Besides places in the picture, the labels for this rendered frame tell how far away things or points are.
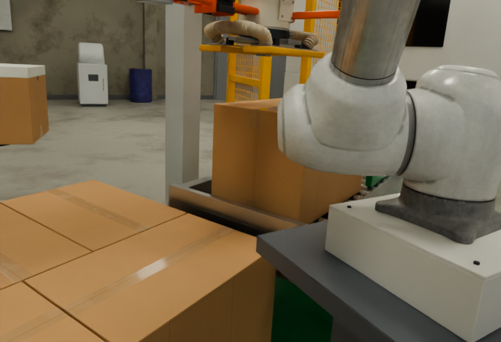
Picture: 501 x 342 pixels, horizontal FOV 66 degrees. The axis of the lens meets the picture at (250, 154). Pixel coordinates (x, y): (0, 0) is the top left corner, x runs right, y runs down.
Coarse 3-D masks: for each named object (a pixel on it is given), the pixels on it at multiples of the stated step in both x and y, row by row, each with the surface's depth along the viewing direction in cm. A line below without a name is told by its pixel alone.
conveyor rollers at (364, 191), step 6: (384, 180) 200; (366, 186) 188; (372, 186) 187; (360, 192) 180; (366, 192) 179; (348, 198) 174; (354, 198) 172; (360, 198) 171; (324, 216) 152; (312, 222) 145
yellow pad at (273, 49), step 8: (272, 40) 120; (248, 48) 115; (256, 48) 114; (264, 48) 112; (272, 48) 112; (280, 48) 115; (288, 48) 119; (296, 48) 125; (296, 56) 131; (304, 56) 127; (312, 56) 131; (320, 56) 135
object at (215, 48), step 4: (228, 40) 131; (232, 40) 131; (208, 44) 129; (212, 44) 127; (216, 44) 126; (220, 44) 125; (224, 44) 126; (228, 44) 131; (232, 44) 131; (252, 44) 142; (256, 44) 142; (200, 48) 128; (204, 48) 127; (208, 48) 126; (212, 48) 124; (216, 48) 123; (220, 48) 122; (224, 48) 124; (228, 48) 125; (232, 48) 126; (236, 48) 128; (240, 48) 130; (224, 52) 135; (228, 52) 131; (232, 52) 128; (236, 52) 129; (240, 52) 130; (244, 52) 132
